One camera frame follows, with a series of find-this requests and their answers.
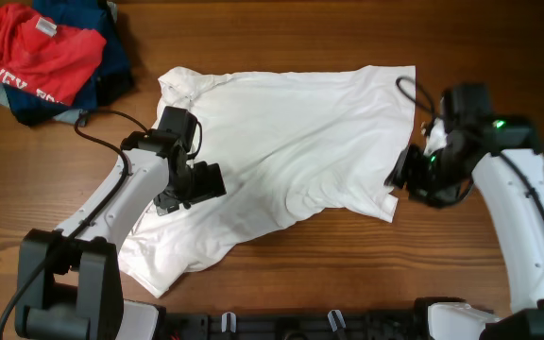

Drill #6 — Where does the navy blue folded garment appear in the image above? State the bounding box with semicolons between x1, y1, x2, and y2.
2;0;134;127

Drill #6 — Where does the white Puma t-shirt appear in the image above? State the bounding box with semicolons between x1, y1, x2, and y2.
119;65;416;297

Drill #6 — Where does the grey folded garment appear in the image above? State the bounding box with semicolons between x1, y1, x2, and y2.
0;84;85;125

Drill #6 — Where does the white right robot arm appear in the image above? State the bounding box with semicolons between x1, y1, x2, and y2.
385;115;544;339

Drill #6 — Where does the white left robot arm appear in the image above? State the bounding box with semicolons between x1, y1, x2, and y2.
4;129;226;340

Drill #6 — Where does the red folded t-shirt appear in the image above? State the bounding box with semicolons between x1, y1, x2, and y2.
0;3;106;106

